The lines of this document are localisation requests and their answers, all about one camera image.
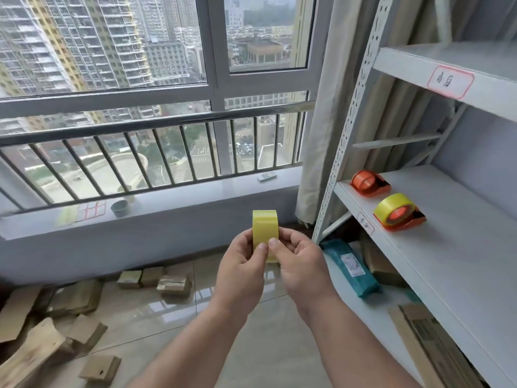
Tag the white metal shelving unit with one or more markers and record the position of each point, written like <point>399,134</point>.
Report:
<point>444,222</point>

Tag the folded cardboard piece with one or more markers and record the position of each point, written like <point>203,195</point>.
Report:
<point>87,331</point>

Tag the stack of flat cardboard sheets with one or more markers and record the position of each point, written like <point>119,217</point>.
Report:
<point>432,347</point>

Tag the small pale cup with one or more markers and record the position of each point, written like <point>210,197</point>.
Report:
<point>127,193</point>

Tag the yellow tape roll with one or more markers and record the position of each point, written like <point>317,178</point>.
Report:
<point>389,206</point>
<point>264,224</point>

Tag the yellow-green paper sheet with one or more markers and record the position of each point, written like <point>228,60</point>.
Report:
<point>68,216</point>

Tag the red grid paper sheet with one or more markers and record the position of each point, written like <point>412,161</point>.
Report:
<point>94,210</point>

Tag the person's left hand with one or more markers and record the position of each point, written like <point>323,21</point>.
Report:
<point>236,274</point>

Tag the person's right forearm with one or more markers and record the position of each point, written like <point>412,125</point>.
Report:
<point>351,343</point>

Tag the person's right hand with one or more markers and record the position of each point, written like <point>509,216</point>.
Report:
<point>305,274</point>

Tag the person's left forearm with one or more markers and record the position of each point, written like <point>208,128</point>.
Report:
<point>194,347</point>

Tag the large red-bordered white label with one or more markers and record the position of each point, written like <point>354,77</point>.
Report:
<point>450,81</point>

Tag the taped cardboard box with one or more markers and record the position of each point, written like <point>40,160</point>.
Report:
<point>174,286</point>

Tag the small red-bordered white label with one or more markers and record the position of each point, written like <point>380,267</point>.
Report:
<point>365,223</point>

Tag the small flat cardboard box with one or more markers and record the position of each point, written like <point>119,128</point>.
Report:
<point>100,369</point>

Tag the empty orange tape dispenser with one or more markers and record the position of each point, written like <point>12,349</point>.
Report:
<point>369,185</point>

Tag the beige curtain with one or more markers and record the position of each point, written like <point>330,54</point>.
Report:
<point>347,96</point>

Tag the pile of flattened cardboard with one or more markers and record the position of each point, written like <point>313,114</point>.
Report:
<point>74,298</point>

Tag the person's left thumb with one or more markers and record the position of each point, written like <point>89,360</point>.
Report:
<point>258,258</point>

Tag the teal plastic parcel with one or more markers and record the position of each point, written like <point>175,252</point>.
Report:
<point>349,268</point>

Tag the person's right thumb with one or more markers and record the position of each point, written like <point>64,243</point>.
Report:
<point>276,254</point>

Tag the small grey bowl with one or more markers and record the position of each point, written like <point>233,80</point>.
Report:
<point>119,208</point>

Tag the metal window railing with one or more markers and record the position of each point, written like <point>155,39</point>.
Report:
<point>161,125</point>

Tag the white remote control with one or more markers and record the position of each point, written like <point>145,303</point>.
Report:
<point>267,177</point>

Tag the flat cardboard sheet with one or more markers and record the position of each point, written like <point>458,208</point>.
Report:
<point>18,313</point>

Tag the white window frame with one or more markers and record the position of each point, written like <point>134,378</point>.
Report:
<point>216,56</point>

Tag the brown cardboard box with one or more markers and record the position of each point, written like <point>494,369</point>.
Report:
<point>381,260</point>

